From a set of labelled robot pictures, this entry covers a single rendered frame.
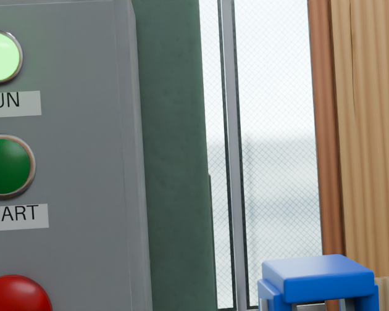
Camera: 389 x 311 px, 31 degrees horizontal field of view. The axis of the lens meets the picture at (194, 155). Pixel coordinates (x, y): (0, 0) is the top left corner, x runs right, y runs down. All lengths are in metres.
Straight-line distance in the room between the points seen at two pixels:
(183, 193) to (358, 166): 1.44
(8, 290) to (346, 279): 0.97
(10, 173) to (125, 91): 0.05
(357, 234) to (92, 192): 1.52
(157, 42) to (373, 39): 1.48
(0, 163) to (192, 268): 0.11
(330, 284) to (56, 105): 0.96
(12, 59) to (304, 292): 0.96
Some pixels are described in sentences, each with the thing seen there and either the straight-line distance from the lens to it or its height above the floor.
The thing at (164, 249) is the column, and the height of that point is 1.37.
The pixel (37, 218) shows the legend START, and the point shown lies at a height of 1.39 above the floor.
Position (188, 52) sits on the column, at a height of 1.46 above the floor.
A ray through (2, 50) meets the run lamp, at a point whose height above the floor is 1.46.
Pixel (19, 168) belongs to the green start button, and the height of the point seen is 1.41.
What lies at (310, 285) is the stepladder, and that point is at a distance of 1.18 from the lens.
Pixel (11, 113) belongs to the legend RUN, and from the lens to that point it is 0.26.
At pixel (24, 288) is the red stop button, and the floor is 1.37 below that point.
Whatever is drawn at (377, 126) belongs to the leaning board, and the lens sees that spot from 1.77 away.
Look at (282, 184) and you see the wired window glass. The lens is 1.93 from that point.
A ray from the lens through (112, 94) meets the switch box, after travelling 0.26.
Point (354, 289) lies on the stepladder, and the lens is 1.20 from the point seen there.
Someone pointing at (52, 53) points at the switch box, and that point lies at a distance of 0.26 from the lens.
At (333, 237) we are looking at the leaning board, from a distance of 1.77.
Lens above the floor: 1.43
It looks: 3 degrees down
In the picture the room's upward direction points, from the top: 3 degrees counter-clockwise
